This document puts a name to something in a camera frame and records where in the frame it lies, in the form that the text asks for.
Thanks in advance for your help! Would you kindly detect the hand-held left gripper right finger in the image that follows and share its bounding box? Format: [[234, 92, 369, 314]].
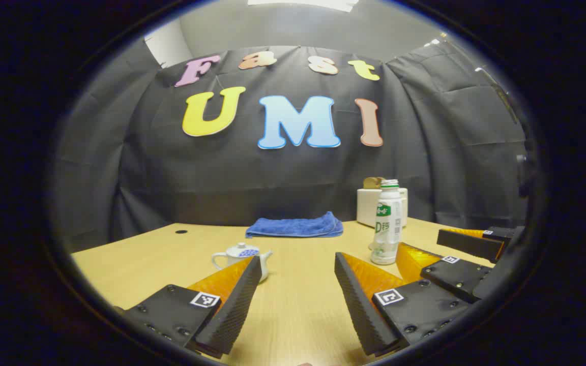
[[334, 252, 473, 357]]

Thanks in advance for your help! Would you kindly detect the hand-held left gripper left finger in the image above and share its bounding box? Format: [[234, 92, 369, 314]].
[[120, 256, 263, 359]]

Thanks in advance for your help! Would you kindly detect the white ceramic teacup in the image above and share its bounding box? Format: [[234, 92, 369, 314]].
[[212, 243, 273, 283]]

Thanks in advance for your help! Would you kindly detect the white water bottle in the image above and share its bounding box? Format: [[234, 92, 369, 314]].
[[370, 179, 403, 265]]

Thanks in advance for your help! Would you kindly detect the blue folded towel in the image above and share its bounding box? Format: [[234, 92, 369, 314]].
[[245, 211, 344, 238]]

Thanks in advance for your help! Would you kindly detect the white toaster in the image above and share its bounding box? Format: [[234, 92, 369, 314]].
[[357, 187, 408, 228]]

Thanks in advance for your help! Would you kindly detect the ceiling light panel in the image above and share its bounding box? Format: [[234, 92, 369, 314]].
[[247, 0, 360, 13]]

